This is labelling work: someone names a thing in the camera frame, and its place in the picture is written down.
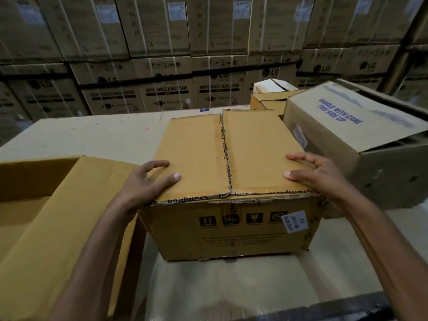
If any white sticker label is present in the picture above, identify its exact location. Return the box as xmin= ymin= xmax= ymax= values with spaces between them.
xmin=281 ymin=210 xmax=308 ymax=235

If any person's right forearm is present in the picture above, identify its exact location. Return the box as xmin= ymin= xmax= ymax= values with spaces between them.
xmin=329 ymin=197 xmax=428 ymax=321

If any wall of stacked appliance cartons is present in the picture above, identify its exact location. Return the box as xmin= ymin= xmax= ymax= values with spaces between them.
xmin=0 ymin=0 xmax=428 ymax=147

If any white foam packing block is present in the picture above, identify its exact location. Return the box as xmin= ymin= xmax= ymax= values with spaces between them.
xmin=253 ymin=79 xmax=299 ymax=95

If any open empty cardboard box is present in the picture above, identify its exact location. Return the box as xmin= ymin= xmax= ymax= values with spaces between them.
xmin=0 ymin=156 xmax=141 ymax=321

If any grey box with blue print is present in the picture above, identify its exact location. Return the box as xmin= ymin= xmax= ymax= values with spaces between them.
xmin=283 ymin=81 xmax=428 ymax=211

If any small open cardboard box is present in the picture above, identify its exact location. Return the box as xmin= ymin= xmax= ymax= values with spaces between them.
xmin=250 ymin=90 xmax=306 ymax=121

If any person's left forearm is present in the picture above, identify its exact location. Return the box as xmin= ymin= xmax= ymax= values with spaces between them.
xmin=49 ymin=200 xmax=148 ymax=321

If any person's left hand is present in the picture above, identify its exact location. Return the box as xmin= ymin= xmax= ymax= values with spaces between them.
xmin=115 ymin=160 xmax=181 ymax=214

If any taped brown cardboard box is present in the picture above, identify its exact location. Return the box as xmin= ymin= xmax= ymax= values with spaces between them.
xmin=138 ymin=108 xmax=326 ymax=262

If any person's right hand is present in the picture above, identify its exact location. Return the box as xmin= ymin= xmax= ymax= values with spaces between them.
xmin=284 ymin=152 xmax=356 ymax=215

